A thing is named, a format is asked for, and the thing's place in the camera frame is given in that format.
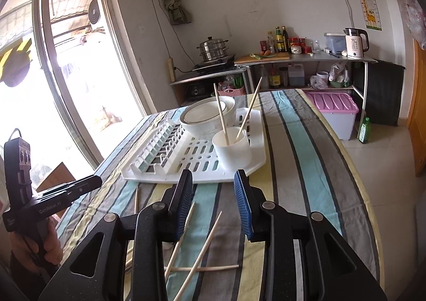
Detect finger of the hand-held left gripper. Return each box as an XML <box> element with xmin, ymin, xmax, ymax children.
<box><xmin>43</xmin><ymin>174</ymin><xmax>103</xmax><ymax>201</ymax></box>

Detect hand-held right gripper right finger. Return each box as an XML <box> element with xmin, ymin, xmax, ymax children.
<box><xmin>234</xmin><ymin>170</ymin><xmax>388</xmax><ymax>301</ymax></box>

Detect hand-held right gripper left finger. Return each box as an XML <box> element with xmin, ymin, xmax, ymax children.
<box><xmin>38</xmin><ymin>169</ymin><xmax>197</xmax><ymax>301</ymax></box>

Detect wooden chopstick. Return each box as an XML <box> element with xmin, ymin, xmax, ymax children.
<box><xmin>213</xmin><ymin>84</ymin><xmax>230</xmax><ymax>146</ymax></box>
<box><xmin>164</xmin><ymin>201</ymin><xmax>196</xmax><ymax>283</ymax></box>
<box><xmin>236</xmin><ymin>76</ymin><xmax>263</xmax><ymax>142</ymax></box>
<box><xmin>173</xmin><ymin>211</ymin><xmax>223</xmax><ymax>301</ymax></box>

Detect white utensil holder cup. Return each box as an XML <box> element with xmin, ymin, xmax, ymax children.
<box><xmin>212</xmin><ymin>127</ymin><xmax>251</xmax><ymax>171</ymax></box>

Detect person's left hand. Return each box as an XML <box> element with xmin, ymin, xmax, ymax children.
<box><xmin>10</xmin><ymin>220</ymin><xmax>64</xmax><ymax>275</ymax></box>

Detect cardboard box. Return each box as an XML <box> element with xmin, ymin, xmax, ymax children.
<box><xmin>35</xmin><ymin>162</ymin><xmax>77</xmax><ymax>219</ymax></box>

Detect white plastic dish rack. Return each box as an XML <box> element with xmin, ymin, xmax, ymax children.
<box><xmin>120</xmin><ymin>109</ymin><xmax>267</xmax><ymax>184</ymax></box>

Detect striped tablecloth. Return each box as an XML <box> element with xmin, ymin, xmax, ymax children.
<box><xmin>56</xmin><ymin>88</ymin><xmax>384</xmax><ymax>301</ymax></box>

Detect large plain white bowl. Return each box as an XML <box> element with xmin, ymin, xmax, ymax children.
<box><xmin>180</xmin><ymin>96</ymin><xmax>236</xmax><ymax>139</ymax></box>

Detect black-rimmed white bowl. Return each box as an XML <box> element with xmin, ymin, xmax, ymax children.
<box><xmin>181</xmin><ymin>99</ymin><xmax>231</xmax><ymax>126</ymax></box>

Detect black kitchen appliance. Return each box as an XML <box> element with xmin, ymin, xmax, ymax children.
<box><xmin>186</xmin><ymin>83</ymin><xmax>214</xmax><ymax>102</ymax></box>

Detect pink woven basket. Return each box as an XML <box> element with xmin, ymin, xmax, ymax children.
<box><xmin>218</xmin><ymin>85</ymin><xmax>246</xmax><ymax>97</ymax></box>

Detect cooking oil bottle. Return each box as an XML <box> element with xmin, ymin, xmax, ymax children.
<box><xmin>268</xmin><ymin>64</ymin><xmax>281</xmax><ymax>89</ymax></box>

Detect low steel shelf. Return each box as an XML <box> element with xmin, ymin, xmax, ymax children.
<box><xmin>169</xmin><ymin>66</ymin><xmax>250</xmax><ymax>106</ymax></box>

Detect plastic jug dark liquid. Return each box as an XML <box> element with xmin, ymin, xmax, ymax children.
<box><xmin>288</xmin><ymin>63</ymin><xmax>306</xmax><ymax>86</ymax></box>

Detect green plastic bottle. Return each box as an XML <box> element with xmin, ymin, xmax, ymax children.
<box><xmin>357</xmin><ymin>117</ymin><xmax>371</xmax><ymax>145</ymax></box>

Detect black induction cooker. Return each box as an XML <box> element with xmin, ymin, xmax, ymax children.
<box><xmin>192</xmin><ymin>54</ymin><xmax>237</xmax><ymax>74</ymax></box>

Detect wooden cutting board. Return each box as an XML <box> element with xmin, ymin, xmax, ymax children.
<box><xmin>234</xmin><ymin>51</ymin><xmax>291</xmax><ymax>64</ymax></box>

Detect stainless steel steamer pot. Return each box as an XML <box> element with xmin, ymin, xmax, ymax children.
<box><xmin>196</xmin><ymin>36</ymin><xmax>230</xmax><ymax>62</ymax></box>

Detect crumpled plastic bags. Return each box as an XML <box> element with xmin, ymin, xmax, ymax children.
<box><xmin>310</xmin><ymin>64</ymin><xmax>352</xmax><ymax>89</ymax></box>

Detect outdoor air conditioner unit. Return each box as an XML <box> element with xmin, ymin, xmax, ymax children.
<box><xmin>87</xmin><ymin>0</ymin><xmax>107</xmax><ymax>31</ymax></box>

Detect metal kitchen shelf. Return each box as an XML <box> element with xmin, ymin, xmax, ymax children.
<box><xmin>234</xmin><ymin>53</ymin><xmax>379</xmax><ymax>122</ymax></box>

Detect dark bottle yellow label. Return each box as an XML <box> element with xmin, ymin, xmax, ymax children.
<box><xmin>274</xmin><ymin>26</ymin><xmax>284</xmax><ymax>53</ymax></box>

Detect black cabinet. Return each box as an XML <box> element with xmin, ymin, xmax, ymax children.
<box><xmin>353</xmin><ymin>59</ymin><xmax>405</xmax><ymax>127</ymax></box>

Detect translucent plastic box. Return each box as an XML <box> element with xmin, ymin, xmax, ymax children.
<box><xmin>323</xmin><ymin>32</ymin><xmax>347</xmax><ymax>53</ymax></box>

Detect white electric kettle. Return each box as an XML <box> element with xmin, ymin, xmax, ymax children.
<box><xmin>343</xmin><ymin>27</ymin><xmax>370</xmax><ymax>61</ymax></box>

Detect wooden door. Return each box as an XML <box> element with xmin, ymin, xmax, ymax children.
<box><xmin>395</xmin><ymin>0</ymin><xmax>426</xmax><ymax>156</ymax></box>

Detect hanging plastic bags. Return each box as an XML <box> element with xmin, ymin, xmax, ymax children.
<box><xmin>399</xmin><ymin>0</ymin><xmax>426</xmax><ymax>51</ymax></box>

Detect window frame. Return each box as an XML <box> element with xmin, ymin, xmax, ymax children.
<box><xmin>0</xmin><ymin>0</ymin><xmax>158</xmax><ymax>169</ymax></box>

